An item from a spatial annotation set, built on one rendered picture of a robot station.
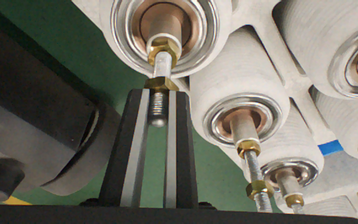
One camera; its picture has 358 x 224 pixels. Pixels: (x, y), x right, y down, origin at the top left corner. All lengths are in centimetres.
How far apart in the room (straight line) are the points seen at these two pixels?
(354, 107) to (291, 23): 11
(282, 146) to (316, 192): 29
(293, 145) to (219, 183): 56
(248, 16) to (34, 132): 32
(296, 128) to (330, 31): 14
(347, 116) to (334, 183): 28
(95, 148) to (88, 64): 17
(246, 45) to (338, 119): 14
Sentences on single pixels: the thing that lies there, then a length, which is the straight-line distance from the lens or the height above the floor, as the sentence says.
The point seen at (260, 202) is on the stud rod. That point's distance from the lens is 19.
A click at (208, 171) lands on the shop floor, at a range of 78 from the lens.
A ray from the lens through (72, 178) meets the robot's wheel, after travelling 47.
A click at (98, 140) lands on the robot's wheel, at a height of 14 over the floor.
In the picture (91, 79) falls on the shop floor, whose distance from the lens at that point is 54.
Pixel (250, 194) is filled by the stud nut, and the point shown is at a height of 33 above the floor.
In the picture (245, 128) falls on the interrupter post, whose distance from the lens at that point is 22.
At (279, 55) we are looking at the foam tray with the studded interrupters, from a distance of 29.
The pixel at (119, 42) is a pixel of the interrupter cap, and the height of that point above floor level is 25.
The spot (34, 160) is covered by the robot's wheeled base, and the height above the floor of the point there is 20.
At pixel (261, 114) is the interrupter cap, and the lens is 24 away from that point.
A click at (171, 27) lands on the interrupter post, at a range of 16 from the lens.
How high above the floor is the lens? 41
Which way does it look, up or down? 46 degrees down
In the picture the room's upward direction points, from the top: 180 degrees clockwise
